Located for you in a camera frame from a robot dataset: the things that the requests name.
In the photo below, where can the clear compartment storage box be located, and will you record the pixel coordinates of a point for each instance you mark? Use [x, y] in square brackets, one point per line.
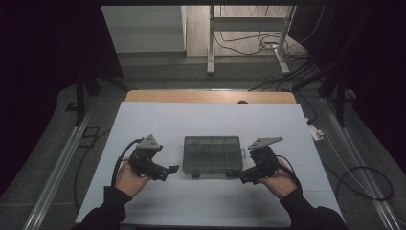
[220, 159]

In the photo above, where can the black metal stand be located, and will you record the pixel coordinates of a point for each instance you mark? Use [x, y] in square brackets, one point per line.
[340, 96]
[80, 99]

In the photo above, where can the aluminium floor rail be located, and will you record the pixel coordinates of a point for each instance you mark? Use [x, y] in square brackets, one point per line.
[360, 172]
[57, 172]

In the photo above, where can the white table cover sheet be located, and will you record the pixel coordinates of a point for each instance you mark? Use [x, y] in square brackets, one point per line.
[191, 121]

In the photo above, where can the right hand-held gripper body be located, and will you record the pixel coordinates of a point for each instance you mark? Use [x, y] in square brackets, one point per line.
[265, 159]

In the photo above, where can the white desk frame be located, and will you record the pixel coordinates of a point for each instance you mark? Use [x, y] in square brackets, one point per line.
[245, 24]

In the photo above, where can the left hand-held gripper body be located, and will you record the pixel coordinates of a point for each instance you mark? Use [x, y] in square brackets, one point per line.
[145, 159]

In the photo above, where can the person's right hand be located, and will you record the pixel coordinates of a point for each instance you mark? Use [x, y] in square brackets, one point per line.
[281, 185]

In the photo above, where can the person's left hand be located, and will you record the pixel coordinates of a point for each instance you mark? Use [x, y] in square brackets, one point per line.
[129, 182]

